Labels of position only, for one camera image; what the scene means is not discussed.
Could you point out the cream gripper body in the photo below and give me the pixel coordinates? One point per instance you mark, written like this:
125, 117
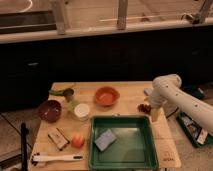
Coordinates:
155, 113

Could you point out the dark red grape bunch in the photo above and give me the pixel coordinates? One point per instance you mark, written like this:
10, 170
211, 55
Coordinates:
144, 108

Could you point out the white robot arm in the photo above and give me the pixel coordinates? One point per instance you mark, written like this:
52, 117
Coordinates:
167, 88

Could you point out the orange bowl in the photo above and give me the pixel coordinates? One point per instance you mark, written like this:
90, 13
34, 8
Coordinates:
106, 96

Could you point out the dark red bowl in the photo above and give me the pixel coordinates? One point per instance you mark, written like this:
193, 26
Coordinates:
50, 111

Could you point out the blue grey cloth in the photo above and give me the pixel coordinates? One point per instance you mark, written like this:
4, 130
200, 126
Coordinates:
148, 91

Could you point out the green bin with items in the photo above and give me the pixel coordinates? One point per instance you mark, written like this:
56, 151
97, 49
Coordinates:
192, 130

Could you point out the green plastic tray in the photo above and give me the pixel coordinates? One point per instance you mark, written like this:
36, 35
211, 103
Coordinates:
134, 147

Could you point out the blue sponge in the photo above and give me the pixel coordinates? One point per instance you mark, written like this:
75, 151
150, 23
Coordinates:
105, 139

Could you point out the white round container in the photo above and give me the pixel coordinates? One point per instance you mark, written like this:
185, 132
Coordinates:
82, 111

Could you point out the orange fruit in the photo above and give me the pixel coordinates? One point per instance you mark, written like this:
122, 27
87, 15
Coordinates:
77, 140

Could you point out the light green object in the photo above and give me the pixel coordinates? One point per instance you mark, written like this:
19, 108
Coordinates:
72, 104

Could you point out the small dark cup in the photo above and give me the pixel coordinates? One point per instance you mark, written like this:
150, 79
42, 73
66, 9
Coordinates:
68, 94

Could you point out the small brown box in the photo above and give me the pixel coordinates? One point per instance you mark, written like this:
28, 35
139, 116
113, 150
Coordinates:
58, 138

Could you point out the black vertical pole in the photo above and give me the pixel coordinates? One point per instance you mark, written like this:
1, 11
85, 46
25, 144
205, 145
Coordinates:
24, 162

